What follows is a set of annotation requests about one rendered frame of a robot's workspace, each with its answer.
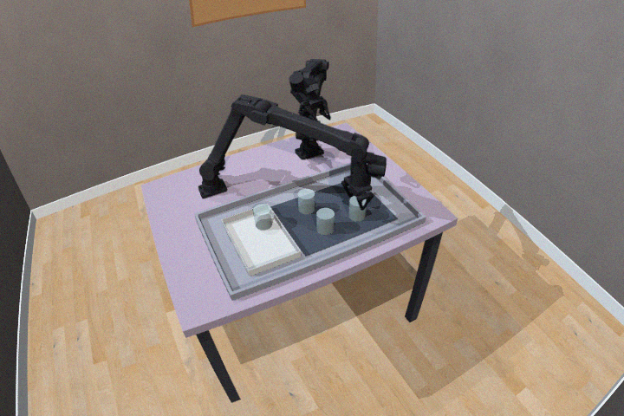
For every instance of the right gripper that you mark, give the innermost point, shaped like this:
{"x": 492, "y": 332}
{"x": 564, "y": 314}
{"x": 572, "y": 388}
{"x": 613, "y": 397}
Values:
{"x": 355, "y": 182}

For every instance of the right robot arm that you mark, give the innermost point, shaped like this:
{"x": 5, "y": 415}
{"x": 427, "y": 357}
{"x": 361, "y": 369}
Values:
{"x": 262, "y": 112}

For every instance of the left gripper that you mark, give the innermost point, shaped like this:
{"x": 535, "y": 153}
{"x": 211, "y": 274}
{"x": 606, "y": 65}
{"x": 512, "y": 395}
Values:
{"x": 310, "y": 108}

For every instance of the dark grey flat mat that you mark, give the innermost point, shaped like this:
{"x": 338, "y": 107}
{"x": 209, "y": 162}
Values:
{"x": 302, "y": 227}

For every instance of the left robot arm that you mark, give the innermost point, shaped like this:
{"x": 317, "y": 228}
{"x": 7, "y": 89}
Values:
{"x": 309, "y": 147}

